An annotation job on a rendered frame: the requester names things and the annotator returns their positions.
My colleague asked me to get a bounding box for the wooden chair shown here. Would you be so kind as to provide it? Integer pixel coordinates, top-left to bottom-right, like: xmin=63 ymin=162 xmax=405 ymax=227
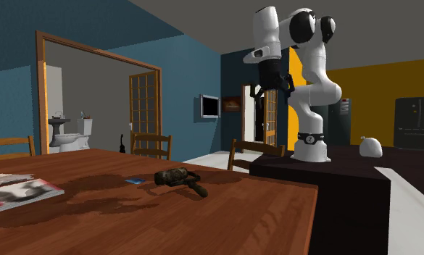
xmin=227 ymin=138 xmax=286 ymax=172
xmin=130 ymin=130 xmax=173 ymax=162
xmin=0 ymin=135 xmax=36 ymax=163

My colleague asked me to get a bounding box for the wooden door with glass panes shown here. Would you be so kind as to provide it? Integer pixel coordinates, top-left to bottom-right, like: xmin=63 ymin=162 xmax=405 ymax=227
xmin=128 ymin=70 xmax=162 ymax=154
xmin=241 ymin=83 xmax=279 ymax=148

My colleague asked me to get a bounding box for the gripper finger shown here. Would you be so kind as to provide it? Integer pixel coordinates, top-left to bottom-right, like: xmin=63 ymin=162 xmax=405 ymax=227
xmin=280 ymin=73 xmax=296 ymax=104
xmin=249 ymin=83 xmax=267 ymax=107

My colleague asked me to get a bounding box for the white toilet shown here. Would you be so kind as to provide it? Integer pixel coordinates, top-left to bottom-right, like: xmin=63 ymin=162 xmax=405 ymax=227
xmin=52 ymin=118 xmax=93 ymax=153

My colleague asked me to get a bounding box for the wall television with grey frame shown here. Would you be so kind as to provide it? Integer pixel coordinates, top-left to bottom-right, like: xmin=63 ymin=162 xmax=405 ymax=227
xmin=199 ymin=93 xmax=222 ymax=120

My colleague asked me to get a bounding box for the dark tall cabinet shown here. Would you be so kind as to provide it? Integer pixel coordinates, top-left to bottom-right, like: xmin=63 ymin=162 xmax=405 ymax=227
xmin=310 ymin=97 xmax=352 ymax=147

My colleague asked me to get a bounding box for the white pedestal sink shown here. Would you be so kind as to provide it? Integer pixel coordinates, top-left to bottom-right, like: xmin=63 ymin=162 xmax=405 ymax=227
xmin=48 ymin=111 xmax=72 ymax=148

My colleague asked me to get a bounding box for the white tied bag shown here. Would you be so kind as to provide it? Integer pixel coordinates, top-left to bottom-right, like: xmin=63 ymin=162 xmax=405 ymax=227
xmin=359 ymin=135 xmax=383 ymax=159

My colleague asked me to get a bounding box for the dark framed wall picture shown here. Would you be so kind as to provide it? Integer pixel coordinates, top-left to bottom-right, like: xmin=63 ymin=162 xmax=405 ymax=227
xmin=221 ymin=95 xmax=242 ymax=114

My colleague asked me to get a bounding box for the red and grey magazine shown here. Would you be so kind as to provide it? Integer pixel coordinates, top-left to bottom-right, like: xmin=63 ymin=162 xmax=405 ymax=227
xmin=0 ymin=177 xmax=66 ymax=217

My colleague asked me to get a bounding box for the grey and white magazine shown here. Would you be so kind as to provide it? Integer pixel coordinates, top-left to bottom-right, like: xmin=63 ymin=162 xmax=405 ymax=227
xmin=0 ymin=172 xmax=36 ymax=190

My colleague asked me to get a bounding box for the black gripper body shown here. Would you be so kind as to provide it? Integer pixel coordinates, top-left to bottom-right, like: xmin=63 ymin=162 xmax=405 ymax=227
xmin=258 ymin=58 xmax=288 ymax=91

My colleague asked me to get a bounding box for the dark camouflage roller with handle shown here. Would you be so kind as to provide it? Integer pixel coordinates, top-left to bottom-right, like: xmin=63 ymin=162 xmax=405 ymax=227
xmin=154 ymin=167 xmax=209 ymax=198

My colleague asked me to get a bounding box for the dark robot stand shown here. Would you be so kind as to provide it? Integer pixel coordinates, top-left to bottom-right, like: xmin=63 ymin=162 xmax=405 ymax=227
xmin=248 ymin=143 xmax=424 ymax=255

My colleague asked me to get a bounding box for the black refrigerator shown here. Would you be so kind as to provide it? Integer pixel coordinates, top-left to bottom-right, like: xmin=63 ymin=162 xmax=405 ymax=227
xmin=393 ymin=96 xmax=424 ymax=151

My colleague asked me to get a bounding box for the brown wooden table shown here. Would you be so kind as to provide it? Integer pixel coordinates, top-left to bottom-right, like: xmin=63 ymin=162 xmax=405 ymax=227
xmin=0 ymin=148 xmax=319 ymax=255

